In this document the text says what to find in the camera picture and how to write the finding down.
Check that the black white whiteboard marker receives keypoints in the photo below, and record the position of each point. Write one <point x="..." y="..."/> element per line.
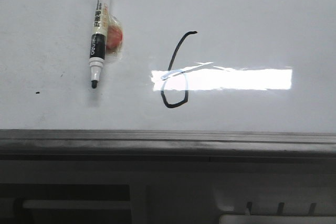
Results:
<point x="98" y="40"/>

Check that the red magnet taped to marker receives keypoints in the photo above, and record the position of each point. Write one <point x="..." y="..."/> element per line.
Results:
<point x="114" y="42"/>

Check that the white whiteboard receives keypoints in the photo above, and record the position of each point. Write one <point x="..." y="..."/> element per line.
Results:
<point x="211" y="65"/>

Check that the grey aluminium whiteboard frame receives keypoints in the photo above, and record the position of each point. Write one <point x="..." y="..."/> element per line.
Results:
<point x="27" y="143"/>

